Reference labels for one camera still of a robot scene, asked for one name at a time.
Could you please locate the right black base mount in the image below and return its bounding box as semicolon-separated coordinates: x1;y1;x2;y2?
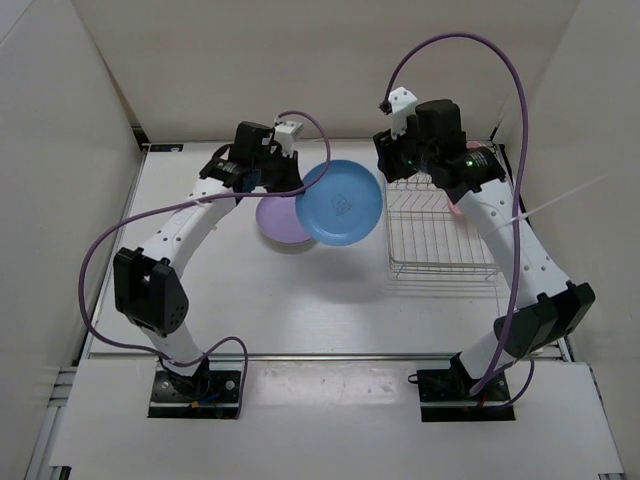
407;369;516;423

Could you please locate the pink plate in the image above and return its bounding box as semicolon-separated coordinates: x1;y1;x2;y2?
447;141;489;219

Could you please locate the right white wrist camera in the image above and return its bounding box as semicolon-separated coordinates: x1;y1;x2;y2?
379;87;417;139

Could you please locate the blue plate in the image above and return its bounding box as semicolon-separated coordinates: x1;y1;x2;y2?
295;159;383;247

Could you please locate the purple plate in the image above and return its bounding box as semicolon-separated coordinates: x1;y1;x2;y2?
255;197;312;245

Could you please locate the white wire dish rack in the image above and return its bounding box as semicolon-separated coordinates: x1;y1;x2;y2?
383;173;499;281

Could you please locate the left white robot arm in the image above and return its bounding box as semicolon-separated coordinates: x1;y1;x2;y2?
113;120;303;400

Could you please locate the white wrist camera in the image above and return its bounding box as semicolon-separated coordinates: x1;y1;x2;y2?
379;87;417;139
274;121;303;157

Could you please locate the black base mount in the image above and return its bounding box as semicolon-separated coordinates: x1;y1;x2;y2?
407;369;516;423
147;361;246;420

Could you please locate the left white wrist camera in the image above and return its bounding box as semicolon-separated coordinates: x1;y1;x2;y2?
274;121;303;157

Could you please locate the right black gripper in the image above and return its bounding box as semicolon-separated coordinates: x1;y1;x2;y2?
373;115;437;184

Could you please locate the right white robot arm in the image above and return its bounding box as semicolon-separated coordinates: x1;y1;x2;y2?
373;88;595;400

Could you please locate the white cable tie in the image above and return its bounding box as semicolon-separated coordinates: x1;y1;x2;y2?
489;174;610;234

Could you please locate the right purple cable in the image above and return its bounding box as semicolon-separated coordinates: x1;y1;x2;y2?
384;32;536;407

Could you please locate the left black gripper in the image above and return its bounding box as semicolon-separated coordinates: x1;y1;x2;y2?
251;146;305;197

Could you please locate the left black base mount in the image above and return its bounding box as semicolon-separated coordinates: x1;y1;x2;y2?
147;361;246;420

